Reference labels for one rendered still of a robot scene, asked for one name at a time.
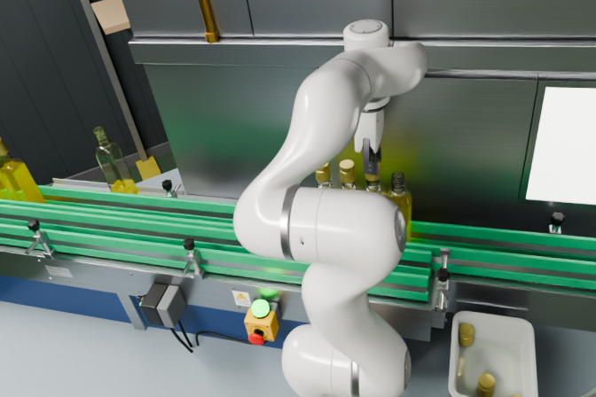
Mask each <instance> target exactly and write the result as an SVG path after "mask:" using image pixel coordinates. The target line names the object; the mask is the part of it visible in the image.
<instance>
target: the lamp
mask: <svg viewBox="0 0 596 397"><path fill-rule="evenodd" d="M251 309H252V314H253V317H254V318H256V319H263V318H265V317H267V316H268V315H269V313H270V307H269V305H268V302H267V301H265V300H256V301H255V302H254V303H253V304H252V307H251Z"/></svg>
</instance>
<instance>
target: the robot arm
mask: <svg viewBox="0 0 596 397"><path fill-rule="evenodd" d="M343 37H344V49H345V51H344V52H343V53H341V54H339V55H337V56H336V57H334V58H333V59H331V60H329V61H328V62H327V63H325V64H324V65H322V66H321V67H320V68H319V69H318V70H316V71H315V72H313V73H312V74H311V75H309V76H308V77H307V78H306V79H305V80H304V82H303V83H302V85H301V86H300V88H299V89H298V92H297V95H296V98H295V101H294V109H293V116H292V121H291V126H290V129H289V132H288V135H287V138H286V141H285V142H284V144H283V146H282V148H281V149H280V151H279V152H278V154H277V156H276V157H275V158H274V159H273V161H272V162H271V163H270V164H269V165H268V166H267V168H265V169H264V170H263V171H262V173H261V174H259V175H258V176H257V177H256V178H255V179H254V181H253V182H251V183H250V184H249V185H248V187H247V188H246V189H245V190H244V192H243V193H242V195H241V196H240V198H239V201H238V203H237V205H236V208H235V211H234V216H233V226H234V231H235V234H236V237H237V239H238V241H239V242H240V243H241V244H242V245H243V246H244V247H245V248H246V249H247V250H248V251H249V252H251V253H253V254H256V255H258V256H262V257H265V258H271V259H277V260H286V261H304V262H312V263H311V264H310V266H309V267H308V269H307V271H306V273H305V275H304V278H303V280H302V300H303V303H304V306H305V309H306V312H307V316H308V318H309V319H310V323H311V324H304V325H301V326H298V327H296V328H295V329H293V330H292V331H291V332H290V333H289V334H288V336H287V337H286V340H285V341H284V343H283V348H282V353H281V356H280V357H281V366H282V370H283V373H284V376H285V378H286V381H287V383H288V384H289V385H290V387H291V388H292V389H293V390H294V392H295V393H296V394H297V395H298V396H300V397H399V396H400V395H401V394H402V393H403V392H404V391H405V389H406V387H407V386H408V385H409V383H410V382H409V381H410V377H411V368H412V365H411V357H410V354H409V350H408V348H407V345H406V344H405V343H404V340H403V339H402V337H401V336H400V335H399V334H398V333H397V331H396V330H395V329H394V328H393V327H392V326H391V325H389V324H388V323H387V322H386V321H385V320H384V319H383V318H382V317H380V316H379V315H378V314H377V313H375V312H374V311H373V310H372V308H371V307H370V304H369V300H368V295H367V290H369V289H370V288H372V287H374V286H375V285H376V284H378V283H380V282H381V281H382V280H384V279H385V278H386V277H387V276H388V275H389V274H390V273H391V272H392V271H393V270H394V268H395V267H396V265H397V264H398V262H399V261H400V259H401V257H402V255H403V252H404V248H405V243H406V240H407V236H406V222H405V219H404V215H403V213H402V211H401V210H400V208H399V207H398V205H397V204H396V203H395V202H394V201H393V200H391V199H390V198H388V197H386V196H384V195H382V194H379V193H377V192H372V191H359V190H347V189H331V188H311V187H300V183H301V181H302V180H303V179H304V178H305V177H307V176H308V175H310V174H311V173H313V172H315V171H316V170H318V169H319V168H321V167H322V166H324V165H325V164H326V163H328V162H329V161H330V160H332V159H334V158H335V157H336V156H337V155H338V154H340V153H341V152H342V151H343V150H344V149H345V148H346V147H347V146H348V145H349V143H350V142H351V140H352V139H353V137H354V136H355V151H356V152H360V151H361V149H362V147H363V167H364V174H366V175H377V174H378V173H379V169H378V160H377V159H376V158H378V159H379V160H380V162H381V148H380V140H381V138H382V134H383V129H384V111H383V109H384V108H385V107H386V106H387V105H388V101H389V100H390V97H391V96H396V95H400V94H404V93H406V92H409V91H411V90H414V89H415V88H416V87H417V86H418V85H419V84H420V83H421V82H422V80H423V78H424V76H425V74H426V71H427V65H428V54H427V49H426V47H425V46H424V45H423V44H422V43H420V42H415V41H391V40H389V38H388V26H387V25H386V24H385V23H384V22H382V21H379V20H375V19H363V20H359V21H356V22H353V23H351V24H349V25H347V26H346V27H345V29H344V31H343Z"/></svg>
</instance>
